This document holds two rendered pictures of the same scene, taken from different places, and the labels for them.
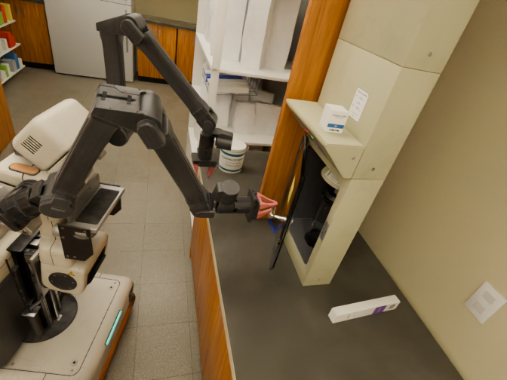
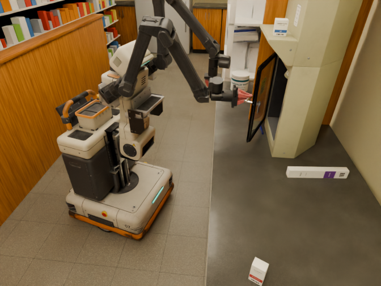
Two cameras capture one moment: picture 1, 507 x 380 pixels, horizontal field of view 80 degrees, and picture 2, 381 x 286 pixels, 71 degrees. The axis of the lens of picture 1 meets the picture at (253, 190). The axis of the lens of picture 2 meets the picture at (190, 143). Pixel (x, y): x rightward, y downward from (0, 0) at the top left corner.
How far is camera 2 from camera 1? 55 cm
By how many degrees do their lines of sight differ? 22
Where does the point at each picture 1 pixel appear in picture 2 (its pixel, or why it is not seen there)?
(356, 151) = (291, 44)
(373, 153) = (305, 45)
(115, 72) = not seen: hidden behind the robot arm
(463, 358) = not seen: outside the picture
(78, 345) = (137, 199)
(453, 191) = not seen: outside the picture
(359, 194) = (301, 78)
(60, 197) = (127, 82)
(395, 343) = (337, 195)
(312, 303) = (276, 165)
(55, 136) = (127, 56)
